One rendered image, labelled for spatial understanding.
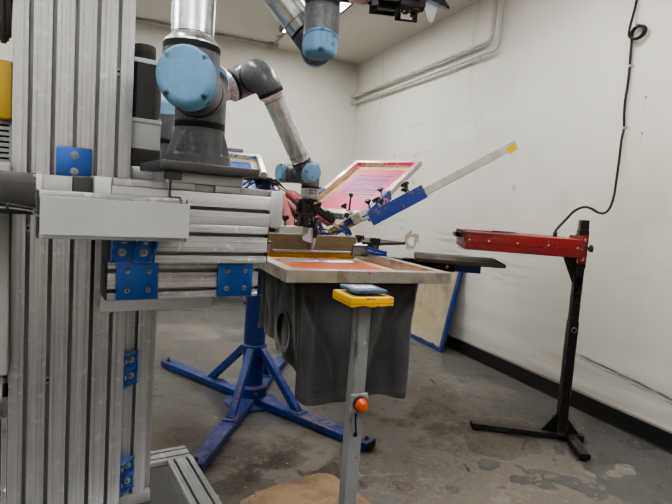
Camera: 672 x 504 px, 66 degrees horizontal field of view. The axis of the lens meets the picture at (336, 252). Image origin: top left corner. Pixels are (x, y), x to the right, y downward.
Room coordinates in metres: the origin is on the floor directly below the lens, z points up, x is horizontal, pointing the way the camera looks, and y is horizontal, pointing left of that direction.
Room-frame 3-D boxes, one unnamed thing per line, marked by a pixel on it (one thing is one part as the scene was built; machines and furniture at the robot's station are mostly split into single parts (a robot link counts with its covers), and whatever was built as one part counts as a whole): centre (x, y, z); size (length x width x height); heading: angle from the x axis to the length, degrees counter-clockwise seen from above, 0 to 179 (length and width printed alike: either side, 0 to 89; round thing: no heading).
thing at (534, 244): (2.77, -0.97, 1.06); 0.61 x 0.46 x 0.12; 83
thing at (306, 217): (2.15, 0.13, 1.15); 0.09 x 0.08 x 0.12; 113
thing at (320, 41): (1.15, 0.07, 1.56); 0.11 x 0.08 x 0.11; 6
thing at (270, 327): (1.85, 0.17, 0.79); 0.46 x 0.09 x 0.33; 23
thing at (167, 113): (1.66, 0.61, 1.42); 0.13 x 0.12 x 0.14; 35
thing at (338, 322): (1.70, -0.09, 0.74); 0.45 x 0.03 x 0.43; 113
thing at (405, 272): (1.97, 0.03, 0.97); 0.79 x 0.58 x 0.04; 23
